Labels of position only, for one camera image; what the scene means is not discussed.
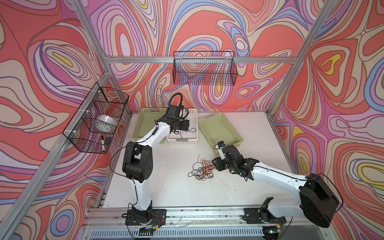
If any orange cable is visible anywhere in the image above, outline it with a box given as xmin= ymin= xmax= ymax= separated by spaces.
xmin=193 ymin=154 xmax=217 ymax=181

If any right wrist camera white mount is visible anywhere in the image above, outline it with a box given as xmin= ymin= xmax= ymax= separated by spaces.
xmin=214 ymin=141 xmax=226 ymax=160

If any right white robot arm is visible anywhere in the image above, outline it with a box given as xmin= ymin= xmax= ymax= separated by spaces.
xmin=213 ymin=141 xmax=339 ymax=228

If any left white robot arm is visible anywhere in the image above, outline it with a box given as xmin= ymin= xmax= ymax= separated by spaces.
xmin=122 ymin=104 xmax=190 ymax=224

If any left green plastic basket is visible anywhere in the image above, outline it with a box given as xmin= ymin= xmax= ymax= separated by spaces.
xmin=133 ymin=108 xmax=167 ymax=141

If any green plastic basket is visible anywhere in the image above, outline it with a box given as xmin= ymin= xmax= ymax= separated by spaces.
xmin=198 ymin=113 xmax=244 ymax=150
xmin=133 ymin=108 xmax=167 ymax=141

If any black wire basket left wall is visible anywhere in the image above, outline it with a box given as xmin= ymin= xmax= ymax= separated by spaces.
xmin=63 ymin=83 xmax=129 ymax=154

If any white plastic basket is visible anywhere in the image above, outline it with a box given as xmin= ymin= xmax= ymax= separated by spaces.
xmin=166 ymin=109 xmax=199 ymax=145

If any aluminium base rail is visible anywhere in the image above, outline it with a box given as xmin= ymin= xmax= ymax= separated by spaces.
xmin=83 ymin=205 xmax=328 ymax=230

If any right green plastic basket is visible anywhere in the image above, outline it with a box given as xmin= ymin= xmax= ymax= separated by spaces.
xmin=198 ymin=113 xmax=244 ymax=150

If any black wire basket wall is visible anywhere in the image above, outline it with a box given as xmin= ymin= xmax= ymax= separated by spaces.
xmin=63 ymin=83 xmax=129 ymax=154
xmin=173 ymin=50 xmax=238 ymax=86

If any black wire basket back wall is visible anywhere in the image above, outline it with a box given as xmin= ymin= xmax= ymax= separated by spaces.
xmin=173 ymin=50 xmax=238 ymax=86

